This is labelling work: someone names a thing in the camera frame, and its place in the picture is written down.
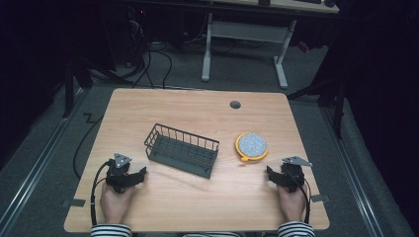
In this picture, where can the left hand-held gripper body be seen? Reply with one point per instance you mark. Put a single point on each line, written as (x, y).
(118, 174)

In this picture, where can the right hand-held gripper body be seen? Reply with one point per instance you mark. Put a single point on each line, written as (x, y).
(293, 176)

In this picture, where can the yellow bowl with blue cloth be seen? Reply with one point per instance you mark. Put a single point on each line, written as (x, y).
(252, 145)

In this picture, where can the person's right hand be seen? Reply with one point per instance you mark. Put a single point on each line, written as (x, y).
(292, 205)

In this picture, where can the person's left hand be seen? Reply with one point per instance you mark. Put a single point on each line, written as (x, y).
(114, 204)

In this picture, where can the grey tape strip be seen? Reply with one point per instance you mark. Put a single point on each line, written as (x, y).
(320, 198)

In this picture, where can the round table grommet hole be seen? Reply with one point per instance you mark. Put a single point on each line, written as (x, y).
(235, 104)

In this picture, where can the black metal stand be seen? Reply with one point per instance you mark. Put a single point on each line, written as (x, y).
(68, 92)
(338, 108)

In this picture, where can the dark computer tower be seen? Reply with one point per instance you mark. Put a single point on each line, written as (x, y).
(135, 33)

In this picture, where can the white-legged desk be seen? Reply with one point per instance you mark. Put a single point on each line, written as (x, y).
(250, 31)

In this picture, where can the metal floor rail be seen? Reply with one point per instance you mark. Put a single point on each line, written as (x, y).
(354, 171)
(36, 161)

